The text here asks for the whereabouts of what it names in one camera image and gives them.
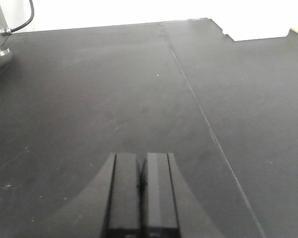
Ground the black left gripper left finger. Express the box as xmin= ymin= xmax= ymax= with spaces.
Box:
xmin=17 ymin=153 xmax=141 ymax=238

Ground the black cable with metal connector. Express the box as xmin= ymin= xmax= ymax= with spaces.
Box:
xmin=0 ymin=0 xmax=35 ymax=37

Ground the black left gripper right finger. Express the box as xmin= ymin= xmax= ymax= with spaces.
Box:
xmin=141 ymin=153 xmax=223 ymax=238

